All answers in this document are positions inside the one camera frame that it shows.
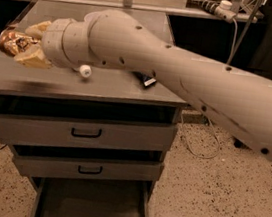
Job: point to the white ceramic bowl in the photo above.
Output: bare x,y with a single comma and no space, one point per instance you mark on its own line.
92,16

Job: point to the bottom grey open drawer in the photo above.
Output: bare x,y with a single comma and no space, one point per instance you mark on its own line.
91,198

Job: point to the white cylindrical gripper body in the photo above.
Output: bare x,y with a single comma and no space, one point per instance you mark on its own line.
52,42

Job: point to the white round plug device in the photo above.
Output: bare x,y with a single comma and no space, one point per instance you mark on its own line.
224,11

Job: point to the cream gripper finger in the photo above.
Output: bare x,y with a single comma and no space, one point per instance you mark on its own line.
33,57
39,28

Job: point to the blue chip bag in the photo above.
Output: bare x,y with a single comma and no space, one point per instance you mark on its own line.
145,80

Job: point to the grey drawer cabinet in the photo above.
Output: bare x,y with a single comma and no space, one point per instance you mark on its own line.
109,95

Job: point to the black middle drawer handle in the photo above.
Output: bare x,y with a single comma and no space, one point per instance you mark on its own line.
90,170

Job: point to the middle grey drawer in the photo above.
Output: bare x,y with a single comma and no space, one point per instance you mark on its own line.
68,168

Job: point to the black top drawer handle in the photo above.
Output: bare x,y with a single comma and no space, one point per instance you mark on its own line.
81,133

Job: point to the top grey drawer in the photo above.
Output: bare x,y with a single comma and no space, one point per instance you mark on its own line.
60,132

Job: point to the black drawer handle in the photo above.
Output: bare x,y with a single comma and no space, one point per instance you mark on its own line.
90,170
81,133

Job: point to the clear plastic water bottle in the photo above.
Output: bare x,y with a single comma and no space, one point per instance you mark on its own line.
85,71

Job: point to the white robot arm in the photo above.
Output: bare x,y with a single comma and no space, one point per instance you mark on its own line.
118,41

